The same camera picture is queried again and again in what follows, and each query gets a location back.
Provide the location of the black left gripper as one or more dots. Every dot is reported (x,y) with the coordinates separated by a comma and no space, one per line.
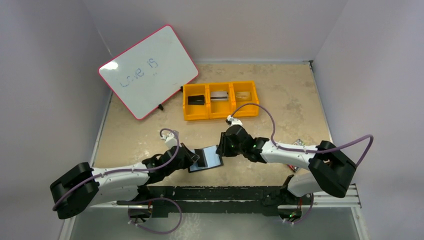
(193,157)

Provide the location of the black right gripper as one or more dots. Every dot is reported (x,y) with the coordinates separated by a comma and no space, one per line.
(222,145)

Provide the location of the black leather card holder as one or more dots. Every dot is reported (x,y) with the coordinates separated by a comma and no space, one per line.
(213,160)

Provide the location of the yellow three-compartment tray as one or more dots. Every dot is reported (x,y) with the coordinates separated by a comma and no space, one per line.
(207,101)

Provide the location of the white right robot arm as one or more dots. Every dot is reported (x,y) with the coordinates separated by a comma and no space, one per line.
(329,170)

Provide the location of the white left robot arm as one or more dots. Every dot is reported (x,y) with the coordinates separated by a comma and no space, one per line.
(84,186)

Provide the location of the silver card in tray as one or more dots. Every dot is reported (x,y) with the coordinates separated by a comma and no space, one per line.
(216,96)

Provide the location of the black card in tray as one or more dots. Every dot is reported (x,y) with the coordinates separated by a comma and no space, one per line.
(196,100)

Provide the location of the beige card in tray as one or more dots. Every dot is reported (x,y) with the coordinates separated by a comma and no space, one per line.
(243,96)

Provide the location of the pink framed whiteboard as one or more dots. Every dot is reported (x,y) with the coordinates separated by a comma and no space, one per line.
(147,74)

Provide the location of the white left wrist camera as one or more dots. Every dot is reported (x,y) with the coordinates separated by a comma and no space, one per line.
(170,138)

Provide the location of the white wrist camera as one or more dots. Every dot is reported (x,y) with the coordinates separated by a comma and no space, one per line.
(170,138)
(233,121)

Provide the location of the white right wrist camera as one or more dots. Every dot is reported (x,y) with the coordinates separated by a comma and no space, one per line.
(233,121)

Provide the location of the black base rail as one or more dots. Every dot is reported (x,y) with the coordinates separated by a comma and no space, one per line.
(269,201)

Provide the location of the aluminium frame rail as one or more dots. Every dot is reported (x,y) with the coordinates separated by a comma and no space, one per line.
(321,200)

